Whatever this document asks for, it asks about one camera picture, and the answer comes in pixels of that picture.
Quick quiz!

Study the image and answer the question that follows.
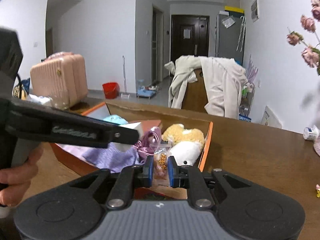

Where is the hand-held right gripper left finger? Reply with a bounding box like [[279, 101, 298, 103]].
[[70, 156, 154, 209]]

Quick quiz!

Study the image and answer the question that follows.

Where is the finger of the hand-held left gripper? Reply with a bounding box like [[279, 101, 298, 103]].
[[100, 122, 140, 148]]

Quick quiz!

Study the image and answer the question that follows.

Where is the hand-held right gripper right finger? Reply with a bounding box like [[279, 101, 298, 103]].
[[168, 156, 252, 209]]

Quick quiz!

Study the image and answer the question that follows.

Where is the clear snack packet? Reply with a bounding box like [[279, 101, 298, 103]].
[[153, 141, 173, 180]]

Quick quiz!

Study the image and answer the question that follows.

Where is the orange cardboard box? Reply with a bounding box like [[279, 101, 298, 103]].
[[50, 101, 214, 201]]

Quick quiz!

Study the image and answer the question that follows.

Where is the light blue soft item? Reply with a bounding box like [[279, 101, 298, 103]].
[[102, 114, 129, 126]]

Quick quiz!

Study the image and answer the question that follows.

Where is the person's left hand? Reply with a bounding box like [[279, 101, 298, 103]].
[[0, 146, 44, 207]]

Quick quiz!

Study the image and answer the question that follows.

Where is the purple satin pouch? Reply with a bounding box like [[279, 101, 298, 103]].
[[134, 126, 163, 160]]

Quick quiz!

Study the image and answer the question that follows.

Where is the white plush toy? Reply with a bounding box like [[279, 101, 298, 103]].
[[168, 141, 203, 167]]

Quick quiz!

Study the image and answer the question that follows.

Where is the purple knit pouch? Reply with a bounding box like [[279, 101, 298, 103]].
[[81, 142, 141, 173]]

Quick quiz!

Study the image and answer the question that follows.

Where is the yellow plush toy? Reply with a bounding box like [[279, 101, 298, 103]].
[[162, 123, 205, 146]]

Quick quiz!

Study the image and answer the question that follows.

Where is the red bucket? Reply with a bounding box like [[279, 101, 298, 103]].
[[102, 82, 120, 99]]

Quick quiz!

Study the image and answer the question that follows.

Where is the blue pet bowl stand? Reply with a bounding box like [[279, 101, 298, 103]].
[[136, 79, 162, 98]]

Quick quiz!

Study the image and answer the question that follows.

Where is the pink suitcase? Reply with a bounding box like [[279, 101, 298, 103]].
[[30, 52, 88, 109]]

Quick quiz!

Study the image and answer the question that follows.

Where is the white mop pole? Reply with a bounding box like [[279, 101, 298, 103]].
[[121, 55, 130, 98]]

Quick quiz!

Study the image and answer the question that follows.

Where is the wooden chair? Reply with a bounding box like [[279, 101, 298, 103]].
[[180, 67, 213, 116]]

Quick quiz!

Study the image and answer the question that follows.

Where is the metal storage rack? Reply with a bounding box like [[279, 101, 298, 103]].
[[239, 80, 255, 123]]

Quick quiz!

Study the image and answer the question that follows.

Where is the beige jacket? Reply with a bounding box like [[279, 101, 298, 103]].
[[164, 55, 248, 120]]

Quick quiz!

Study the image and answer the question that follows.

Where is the dark door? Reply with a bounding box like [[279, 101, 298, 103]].
[[171, 14, 210, 57]]

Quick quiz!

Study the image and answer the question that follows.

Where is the white flat panel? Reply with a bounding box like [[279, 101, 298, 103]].
[[261, 105, 283, 129]]

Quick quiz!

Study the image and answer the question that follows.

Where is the grey refrigerator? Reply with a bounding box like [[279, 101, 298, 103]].
[[215, 10, 247, 63]]

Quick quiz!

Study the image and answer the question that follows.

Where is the small white bottle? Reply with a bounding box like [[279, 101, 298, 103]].
[[303, 126, 320, 141]]

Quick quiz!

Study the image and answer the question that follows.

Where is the striped cane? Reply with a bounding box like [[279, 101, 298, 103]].
[[236, 15, 247, 52]]

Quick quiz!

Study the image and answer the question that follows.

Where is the yellow and black box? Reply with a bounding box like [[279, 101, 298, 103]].
[[224, 5, 244, 14]]

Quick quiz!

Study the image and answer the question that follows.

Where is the dried pink rose bouquet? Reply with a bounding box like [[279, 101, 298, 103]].
[[286, 0, 320, 76]]

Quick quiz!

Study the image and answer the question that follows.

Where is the white wall panel box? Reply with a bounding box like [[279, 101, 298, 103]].
[[251, 0, 260, 22]]

